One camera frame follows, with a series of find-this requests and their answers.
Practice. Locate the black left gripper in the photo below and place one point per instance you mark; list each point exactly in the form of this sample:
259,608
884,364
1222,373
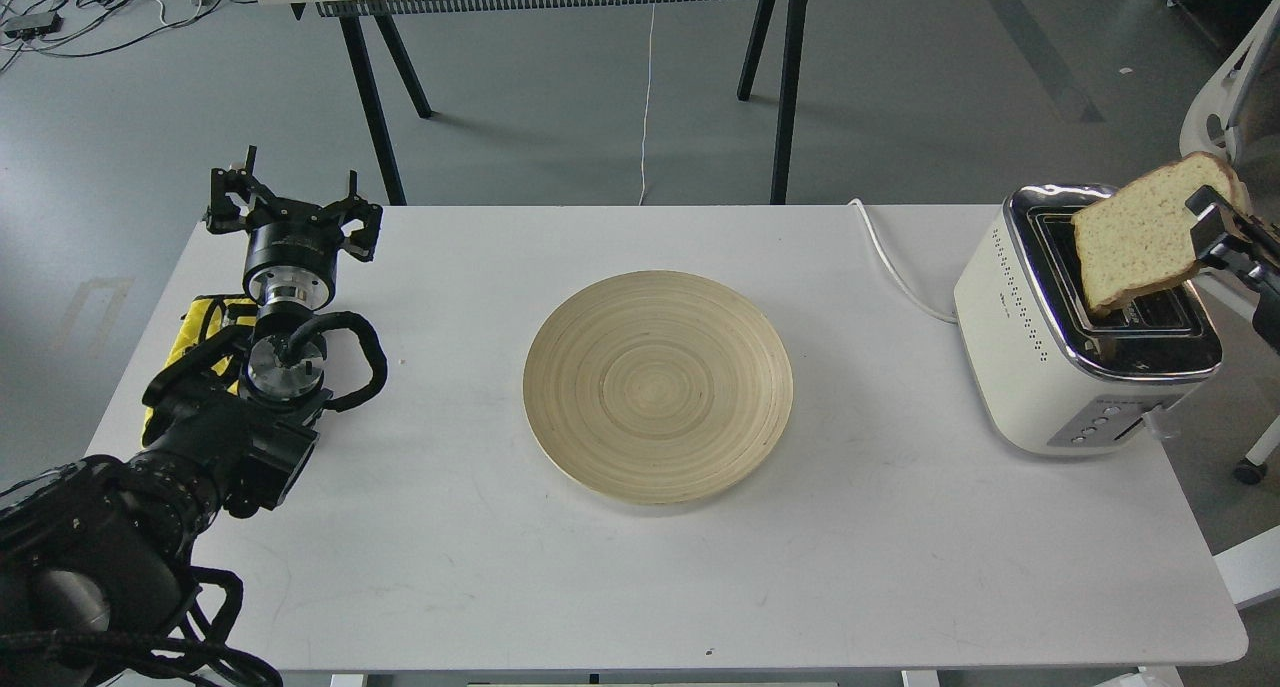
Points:
294,246

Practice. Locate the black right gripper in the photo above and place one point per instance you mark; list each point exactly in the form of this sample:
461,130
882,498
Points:
1227,239

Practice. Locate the slice of brown bread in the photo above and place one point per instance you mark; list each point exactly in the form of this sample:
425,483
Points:
1138,241

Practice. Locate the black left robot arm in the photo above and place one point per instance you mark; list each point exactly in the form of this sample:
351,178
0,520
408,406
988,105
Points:
98,574

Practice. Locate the white chrome toaster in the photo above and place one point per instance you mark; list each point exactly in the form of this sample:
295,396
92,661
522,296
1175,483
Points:
1055,380

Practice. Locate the white office chair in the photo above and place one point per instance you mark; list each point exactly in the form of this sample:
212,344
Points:
1236,114

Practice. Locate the yellow cloth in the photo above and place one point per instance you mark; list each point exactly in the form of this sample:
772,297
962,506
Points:
206,316

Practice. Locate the round wooden plate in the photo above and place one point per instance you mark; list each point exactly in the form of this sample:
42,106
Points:
657,387

